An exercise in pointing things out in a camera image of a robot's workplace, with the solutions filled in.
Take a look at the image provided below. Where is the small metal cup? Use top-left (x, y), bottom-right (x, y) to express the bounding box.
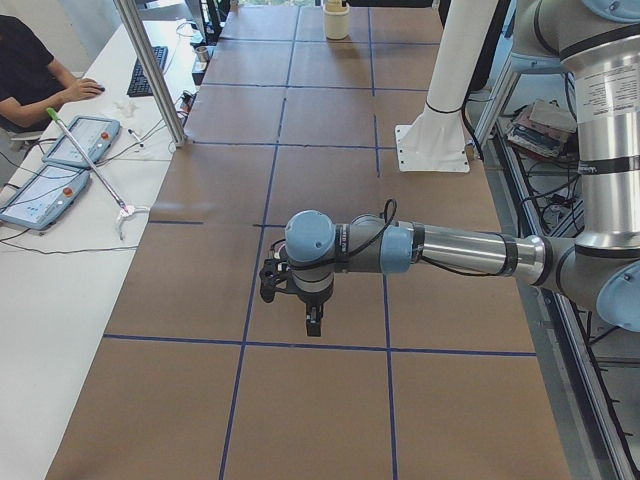
top-left (195, 46), bottom-right (210, 63)

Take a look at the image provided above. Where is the black computer keyboard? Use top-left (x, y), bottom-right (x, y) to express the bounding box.
top-left (126, 45), bottom-right (169, 98)

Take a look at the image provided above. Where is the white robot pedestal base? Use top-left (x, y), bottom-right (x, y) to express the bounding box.
top-left (396, 1), bottom-right (477, 173)

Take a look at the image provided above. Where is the blue teach pendant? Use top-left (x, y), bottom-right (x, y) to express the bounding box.
top-left (43, 116), bottom-right (121, 168)
top-left (1, 164), bottom-right (90, 231)

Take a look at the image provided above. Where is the black marker pen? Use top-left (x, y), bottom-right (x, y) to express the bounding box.
top-left (128, 128), bottom-right (144, 148)

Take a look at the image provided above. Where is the green tipped grabber stick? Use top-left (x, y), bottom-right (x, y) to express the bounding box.
top-left (46, 107), bottom-right (151, 241)

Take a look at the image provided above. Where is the stack of magazines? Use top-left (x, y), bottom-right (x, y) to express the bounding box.
top-left (506, 99), bottom-right (577, 158)

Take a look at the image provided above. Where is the seated person in black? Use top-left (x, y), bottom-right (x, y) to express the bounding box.
top-left (1, 15), bottom-right (104, 133)

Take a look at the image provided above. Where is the silver aluminium frame post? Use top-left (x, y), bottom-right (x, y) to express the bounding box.
top-left (114, 0), bottom-right (186, 148)

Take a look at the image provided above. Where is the upper blue teach pendant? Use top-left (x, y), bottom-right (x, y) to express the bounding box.
top-left (43, 116), bottom-right (121, 168)

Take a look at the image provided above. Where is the crumpled white tissue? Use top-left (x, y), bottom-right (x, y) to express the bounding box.
top-left (114, 100), bottom-right (137, 118)

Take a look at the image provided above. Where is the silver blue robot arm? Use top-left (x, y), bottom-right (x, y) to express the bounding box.
top-left (260, 1), bottom-right (639, 336)

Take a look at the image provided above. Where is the lower blue teach pendant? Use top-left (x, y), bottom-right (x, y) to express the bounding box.
top-left (1, 164), bottom-right (90, 231)

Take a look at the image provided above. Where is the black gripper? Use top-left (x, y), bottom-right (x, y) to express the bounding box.
top-left (259, 238), bottom-right (324, 337)

